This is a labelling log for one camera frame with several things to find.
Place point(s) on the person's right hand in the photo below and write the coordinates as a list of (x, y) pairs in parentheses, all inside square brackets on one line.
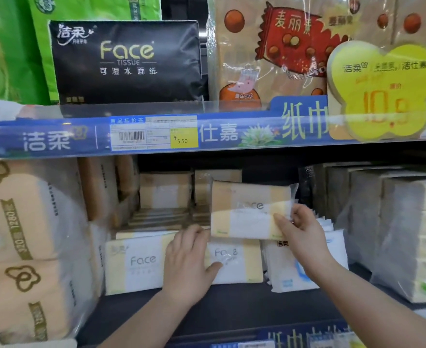
[(309, 242)]

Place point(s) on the person's left hand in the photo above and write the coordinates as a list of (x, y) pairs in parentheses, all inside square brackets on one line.
[(186, 266)]

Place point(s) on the person's right thumb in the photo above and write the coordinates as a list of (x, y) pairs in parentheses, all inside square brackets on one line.
[(284, 222)]

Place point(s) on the person's left thumb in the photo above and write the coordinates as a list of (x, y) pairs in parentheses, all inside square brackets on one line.
[(213, 270)]

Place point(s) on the yellow white tissue packet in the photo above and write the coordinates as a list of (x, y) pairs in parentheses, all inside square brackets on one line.
[(137, 262), (245, 213), (238, 262)]

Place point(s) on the person's left forearm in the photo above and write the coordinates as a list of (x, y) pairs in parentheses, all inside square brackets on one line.
[(155, 326)]

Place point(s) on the person's right forearm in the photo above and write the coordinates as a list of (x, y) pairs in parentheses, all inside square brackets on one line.
[(372, 308)]

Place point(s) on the white blue tissue packet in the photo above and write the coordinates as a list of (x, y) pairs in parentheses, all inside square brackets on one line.
[(289, 275)]

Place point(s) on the stack of brown tissue packets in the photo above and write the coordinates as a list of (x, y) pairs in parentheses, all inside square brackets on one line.
[(169, 199)]

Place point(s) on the blue lower shelf strip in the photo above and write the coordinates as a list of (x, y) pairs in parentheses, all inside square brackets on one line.
[(289, 338)]

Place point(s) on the blue shelf edge strip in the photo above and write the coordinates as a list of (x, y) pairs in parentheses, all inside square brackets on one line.
[(234, 134)]

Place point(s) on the grey white tissue multipack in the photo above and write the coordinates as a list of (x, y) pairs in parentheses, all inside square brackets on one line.
[(397, 228)]

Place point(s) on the white yellow price label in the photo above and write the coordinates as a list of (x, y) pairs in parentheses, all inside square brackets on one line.
[(151, 135)]

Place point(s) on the yellow butterfly price sign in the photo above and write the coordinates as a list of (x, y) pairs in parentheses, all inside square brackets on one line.
[(383, 90)]

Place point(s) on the brown printed tissue multipack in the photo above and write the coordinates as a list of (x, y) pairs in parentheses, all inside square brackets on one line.
[(271, 50)]

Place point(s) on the large orange toilet roll pack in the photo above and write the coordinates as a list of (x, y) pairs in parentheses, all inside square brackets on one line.
[(28, 250)]

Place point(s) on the black tissue packet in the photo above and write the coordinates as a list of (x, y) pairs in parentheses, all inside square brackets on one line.
[(126, 65)]

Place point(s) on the light green tissue package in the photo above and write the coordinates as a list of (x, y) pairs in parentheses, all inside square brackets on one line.
[(3, 50)]

